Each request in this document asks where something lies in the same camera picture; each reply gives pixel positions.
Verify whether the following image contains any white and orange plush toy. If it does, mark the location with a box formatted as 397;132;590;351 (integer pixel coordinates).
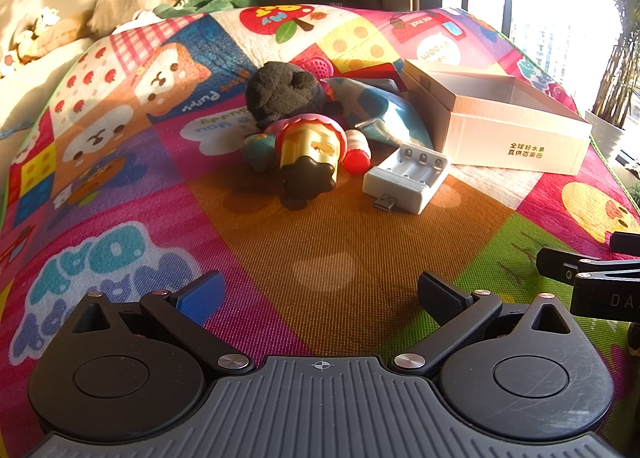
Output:
0;6;61;79

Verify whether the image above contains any colourful cartoon play mat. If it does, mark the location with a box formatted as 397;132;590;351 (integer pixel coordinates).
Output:
0;3;640;458

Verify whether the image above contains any beige pillow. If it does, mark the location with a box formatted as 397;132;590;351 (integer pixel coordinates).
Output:
87;0;193;36

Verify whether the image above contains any red card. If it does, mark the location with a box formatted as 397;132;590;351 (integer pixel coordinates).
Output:
330;63;406;95

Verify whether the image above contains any white cardboard box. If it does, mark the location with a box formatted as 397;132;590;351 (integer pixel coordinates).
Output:
400;58;593;176

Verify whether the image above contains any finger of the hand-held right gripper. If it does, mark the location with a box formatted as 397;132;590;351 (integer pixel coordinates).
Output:
610;232;640;257
537;248;640;284

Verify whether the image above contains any small bottle with red cap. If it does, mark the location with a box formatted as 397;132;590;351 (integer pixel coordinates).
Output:
342;129;372;175

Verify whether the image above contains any tan pillow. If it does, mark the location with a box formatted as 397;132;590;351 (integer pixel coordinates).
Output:
20;13;101;64

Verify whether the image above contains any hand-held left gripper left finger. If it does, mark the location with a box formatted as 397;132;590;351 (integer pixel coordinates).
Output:
71;271;253;374

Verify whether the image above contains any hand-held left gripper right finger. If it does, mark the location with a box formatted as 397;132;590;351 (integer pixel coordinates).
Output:
393;272;576;379

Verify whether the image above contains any potted bamboo plant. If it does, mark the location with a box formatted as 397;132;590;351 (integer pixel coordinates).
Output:
585;0;640;161

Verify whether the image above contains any blue and white packet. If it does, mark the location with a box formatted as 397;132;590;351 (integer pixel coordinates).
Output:
320;77;433;149

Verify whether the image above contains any black plush toy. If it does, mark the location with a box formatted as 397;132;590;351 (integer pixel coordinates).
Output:
245;61;343;129

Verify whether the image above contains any white battery charger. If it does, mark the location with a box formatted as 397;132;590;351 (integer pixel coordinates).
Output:
362;142;452;215

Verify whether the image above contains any pink plastic basket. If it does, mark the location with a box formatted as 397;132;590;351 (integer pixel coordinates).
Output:
295;56;333;82

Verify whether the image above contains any beige bedding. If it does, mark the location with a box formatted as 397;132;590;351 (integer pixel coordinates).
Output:
0;33;101;139

